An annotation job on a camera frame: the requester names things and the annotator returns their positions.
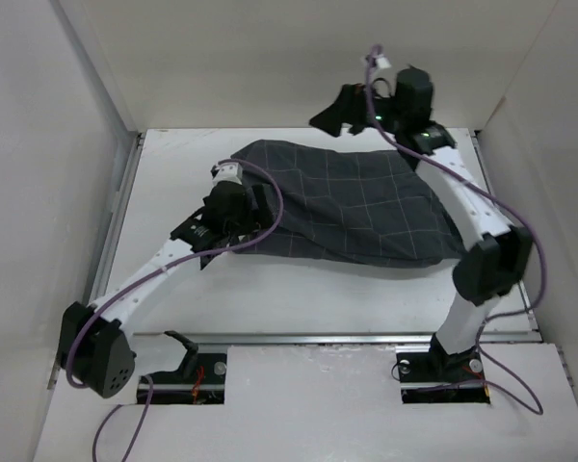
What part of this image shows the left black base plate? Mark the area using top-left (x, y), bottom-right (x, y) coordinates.
top-left (151, 351), bottom-right (227, 405)

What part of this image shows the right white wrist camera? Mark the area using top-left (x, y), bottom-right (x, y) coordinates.
top-left (362, 53), bottom-right (392, 71)

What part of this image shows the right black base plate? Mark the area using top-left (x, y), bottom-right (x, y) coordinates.
top-left (391, 351), bottom-right (490, 404)

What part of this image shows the left aluminium rail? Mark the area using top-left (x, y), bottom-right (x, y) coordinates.
top-left (76, 132), bottom-right (145, 304)

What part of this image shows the dark plaid pillowcase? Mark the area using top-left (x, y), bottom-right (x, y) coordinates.
top-left (231, 140), bottom-right (465, 269)

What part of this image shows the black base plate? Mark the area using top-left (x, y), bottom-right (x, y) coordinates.
top-left (391, 351), bottom-right (490, 404)
top-left (151, 351), bottom-right (227, 405)

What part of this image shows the purple cable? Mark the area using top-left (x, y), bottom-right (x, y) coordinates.
top-left (360, 43), bottom-right (547, 417)
top-left (57, 158), bottom-right (285, 458)

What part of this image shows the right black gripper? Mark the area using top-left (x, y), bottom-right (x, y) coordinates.
top-left (305, 80), bottom-right (404, 139)

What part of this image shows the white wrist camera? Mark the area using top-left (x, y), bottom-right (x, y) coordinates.
top-left (362, 53), bottom-right (392, 71)
top-left (211, 162), bottom-right (244, 188)

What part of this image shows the front aluminium rail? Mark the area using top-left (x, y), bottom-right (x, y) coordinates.
top-left (76, 330), bottom-right (543, 348)

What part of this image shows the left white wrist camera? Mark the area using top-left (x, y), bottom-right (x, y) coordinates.
top-left (211, 162), bottom-right (244, 188)

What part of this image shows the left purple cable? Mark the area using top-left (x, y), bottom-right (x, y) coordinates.
top-left (57, 158), bottom-right (285, 458)

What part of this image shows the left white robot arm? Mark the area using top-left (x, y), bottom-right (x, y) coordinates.
top-left (57, 181), bottom-right (284, 398)

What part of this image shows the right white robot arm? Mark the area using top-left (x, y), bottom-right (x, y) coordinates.
top-left (309, 66), bottom-right (534, 379)

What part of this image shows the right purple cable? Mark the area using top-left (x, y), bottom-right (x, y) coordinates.
top-left (360, 43), bottom-right (547, 417)

